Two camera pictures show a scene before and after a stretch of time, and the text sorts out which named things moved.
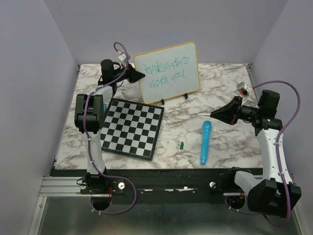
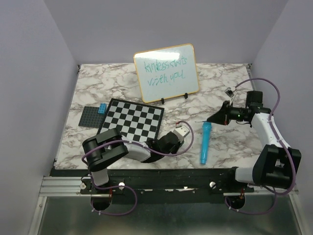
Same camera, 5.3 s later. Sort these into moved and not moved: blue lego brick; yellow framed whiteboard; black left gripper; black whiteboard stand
Moved: black left gripper
Not moved: black whiteboard stand; blue lego brick; yellow framed whiteboard
